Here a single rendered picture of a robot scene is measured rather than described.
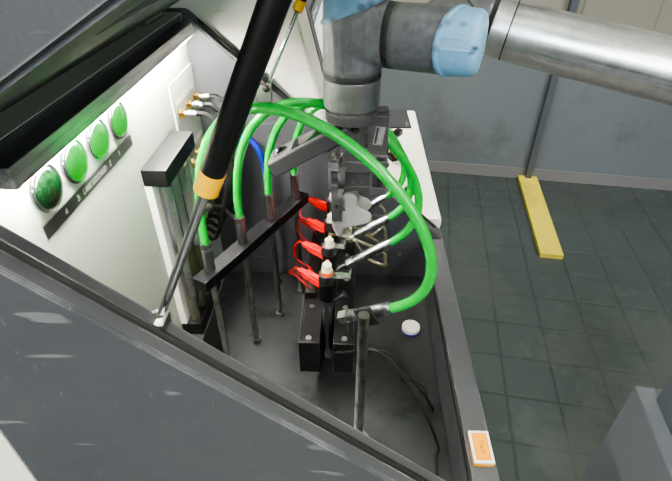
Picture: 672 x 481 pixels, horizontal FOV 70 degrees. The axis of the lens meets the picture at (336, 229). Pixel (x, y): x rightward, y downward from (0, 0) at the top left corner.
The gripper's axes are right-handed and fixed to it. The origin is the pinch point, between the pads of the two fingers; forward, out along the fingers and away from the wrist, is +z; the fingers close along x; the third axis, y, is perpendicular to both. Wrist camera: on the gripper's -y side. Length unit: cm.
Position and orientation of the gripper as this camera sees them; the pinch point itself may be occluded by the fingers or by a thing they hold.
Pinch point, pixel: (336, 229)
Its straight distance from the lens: 75.7
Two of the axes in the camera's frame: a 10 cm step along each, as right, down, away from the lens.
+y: 10.0, 0.2, -0.3
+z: 0.0, 8.1, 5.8
